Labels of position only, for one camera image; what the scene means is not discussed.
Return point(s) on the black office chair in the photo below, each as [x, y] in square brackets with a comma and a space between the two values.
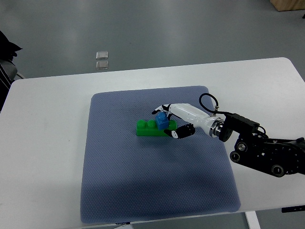
[8, 70]

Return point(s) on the upper metal floor plate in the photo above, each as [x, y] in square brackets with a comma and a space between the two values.
[102, 55]

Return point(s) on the blue-grey mesh mat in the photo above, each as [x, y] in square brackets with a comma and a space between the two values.
[134, 178]

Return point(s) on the wooden furniture corner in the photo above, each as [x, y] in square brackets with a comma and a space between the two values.
[288, 5]

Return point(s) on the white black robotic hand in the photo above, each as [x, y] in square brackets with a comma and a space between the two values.
[194, 118]

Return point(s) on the black table control panel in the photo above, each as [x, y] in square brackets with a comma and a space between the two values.
[292, 209]

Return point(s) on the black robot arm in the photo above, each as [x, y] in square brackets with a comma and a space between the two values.
[254, 149]

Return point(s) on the blue toy block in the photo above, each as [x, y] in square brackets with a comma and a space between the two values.
[162, 121]

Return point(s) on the white table leg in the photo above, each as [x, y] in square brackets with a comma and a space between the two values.
[252, 220]

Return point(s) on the green four-stud toy block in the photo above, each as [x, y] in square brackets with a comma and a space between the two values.
[148, 128]

